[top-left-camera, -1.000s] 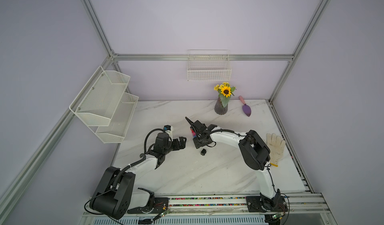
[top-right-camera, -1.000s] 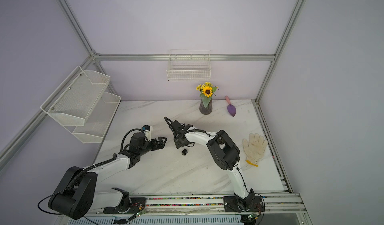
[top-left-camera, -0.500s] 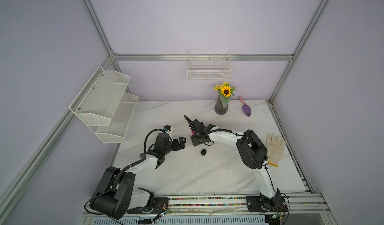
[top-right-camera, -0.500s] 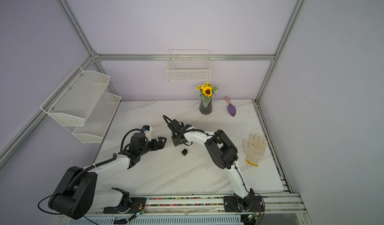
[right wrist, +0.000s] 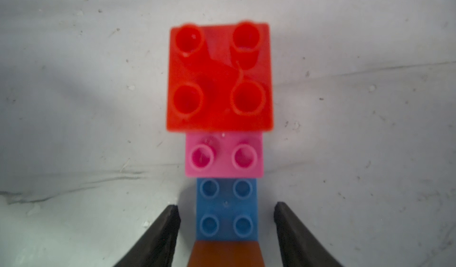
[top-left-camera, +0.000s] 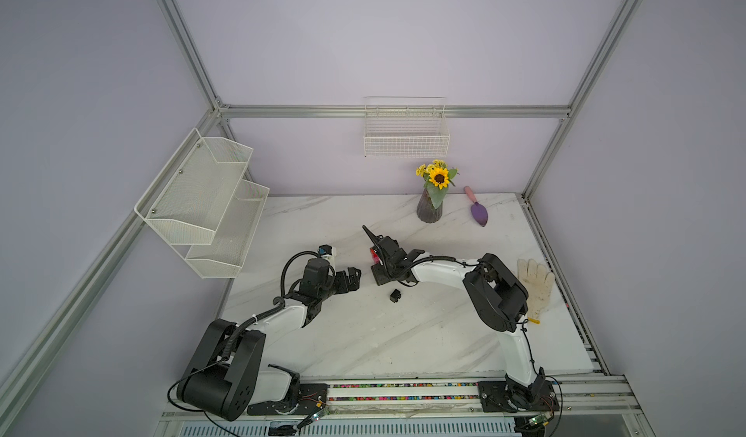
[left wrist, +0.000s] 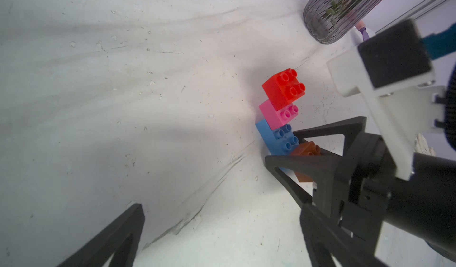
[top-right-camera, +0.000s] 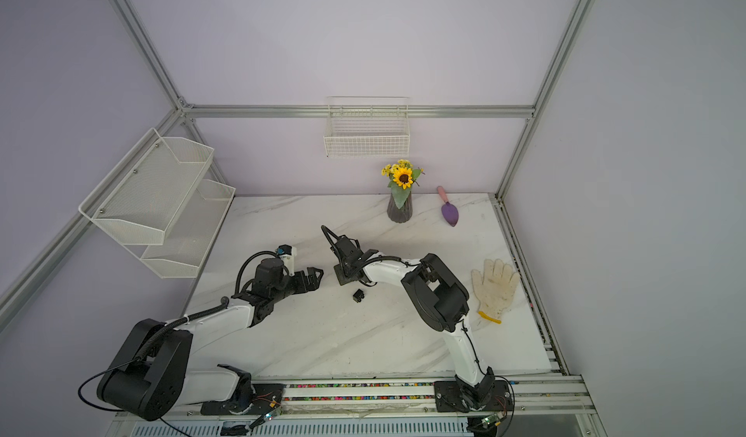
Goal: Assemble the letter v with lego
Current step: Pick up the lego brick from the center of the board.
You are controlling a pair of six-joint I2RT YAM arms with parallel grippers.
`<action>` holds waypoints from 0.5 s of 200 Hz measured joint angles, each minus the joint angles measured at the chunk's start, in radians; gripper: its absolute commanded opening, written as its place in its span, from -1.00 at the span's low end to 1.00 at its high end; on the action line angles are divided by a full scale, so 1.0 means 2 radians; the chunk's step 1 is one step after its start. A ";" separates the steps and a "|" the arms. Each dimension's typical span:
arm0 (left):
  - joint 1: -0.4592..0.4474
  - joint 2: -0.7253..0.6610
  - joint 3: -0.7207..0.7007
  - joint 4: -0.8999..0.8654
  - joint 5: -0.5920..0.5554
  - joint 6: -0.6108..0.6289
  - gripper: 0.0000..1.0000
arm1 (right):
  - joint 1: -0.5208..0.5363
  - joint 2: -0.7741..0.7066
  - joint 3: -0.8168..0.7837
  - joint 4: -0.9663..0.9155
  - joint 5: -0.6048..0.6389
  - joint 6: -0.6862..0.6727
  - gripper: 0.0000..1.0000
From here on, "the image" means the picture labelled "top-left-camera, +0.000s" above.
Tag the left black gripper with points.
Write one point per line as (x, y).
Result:
(343, 286)

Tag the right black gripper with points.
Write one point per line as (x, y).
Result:
(379, 274)

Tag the red square lego brick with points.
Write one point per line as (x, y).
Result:
(374, 255)

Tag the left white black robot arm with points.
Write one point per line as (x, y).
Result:
(227, 377)

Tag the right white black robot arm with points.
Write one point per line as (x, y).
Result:
(499, 299)

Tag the sunflower bouquet in grey vase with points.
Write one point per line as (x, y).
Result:
(438, 178)

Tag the purple pink garden trowel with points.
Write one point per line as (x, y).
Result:
(478, 211)

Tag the white mesh two-tier shelf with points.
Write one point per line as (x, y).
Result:
(204, 207)

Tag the white work glove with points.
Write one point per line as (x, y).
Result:
(539, 282)

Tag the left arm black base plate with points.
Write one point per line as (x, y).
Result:
(302, 400)

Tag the white wire wall basket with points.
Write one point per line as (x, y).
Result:
(405, 127)

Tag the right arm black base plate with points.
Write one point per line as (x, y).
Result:
(508, 396)

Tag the aluminium front rail frame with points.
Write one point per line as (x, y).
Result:
(585, 394)

